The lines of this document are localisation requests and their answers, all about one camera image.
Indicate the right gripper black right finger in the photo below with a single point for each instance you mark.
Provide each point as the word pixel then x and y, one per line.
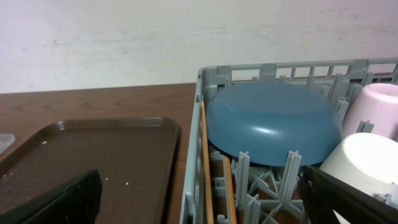
pixel 324 195

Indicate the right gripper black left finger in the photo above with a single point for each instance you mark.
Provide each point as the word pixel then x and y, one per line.
pixel 77 200

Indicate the cream white cup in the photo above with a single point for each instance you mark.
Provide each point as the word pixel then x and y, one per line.
pixel 367 162

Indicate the dark blue plate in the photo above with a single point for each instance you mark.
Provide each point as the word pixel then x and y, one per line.
pixel 268 120

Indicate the pink cup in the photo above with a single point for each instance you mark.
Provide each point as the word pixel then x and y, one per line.
pixel 376 103

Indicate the clear plastic waste bin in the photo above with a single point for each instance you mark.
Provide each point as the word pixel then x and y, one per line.
pixel 5 141

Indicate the grey dishwasher rack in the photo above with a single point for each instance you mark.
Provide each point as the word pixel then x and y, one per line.
pixel 267 193

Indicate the dark brown serving tray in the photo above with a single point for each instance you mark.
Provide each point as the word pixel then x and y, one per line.
pixel 134 158

